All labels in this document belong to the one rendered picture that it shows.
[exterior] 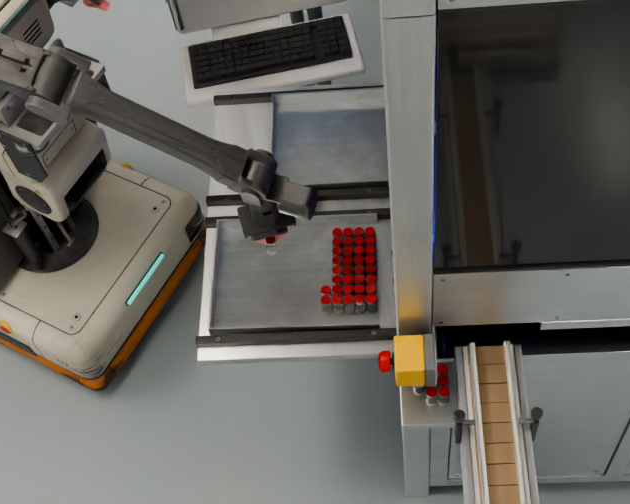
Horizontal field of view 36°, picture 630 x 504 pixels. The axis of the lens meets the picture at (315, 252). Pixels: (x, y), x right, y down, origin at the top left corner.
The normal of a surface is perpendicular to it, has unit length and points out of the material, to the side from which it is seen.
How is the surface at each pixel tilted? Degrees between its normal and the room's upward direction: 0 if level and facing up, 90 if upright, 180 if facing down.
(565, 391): 90
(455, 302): 90
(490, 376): 0
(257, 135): 0
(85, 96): 39
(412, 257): 90
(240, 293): 0
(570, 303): 90
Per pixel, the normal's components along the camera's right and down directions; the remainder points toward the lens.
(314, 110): -0.10, -0.52
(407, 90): 0.00, 0.85
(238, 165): 0.44, -0.12
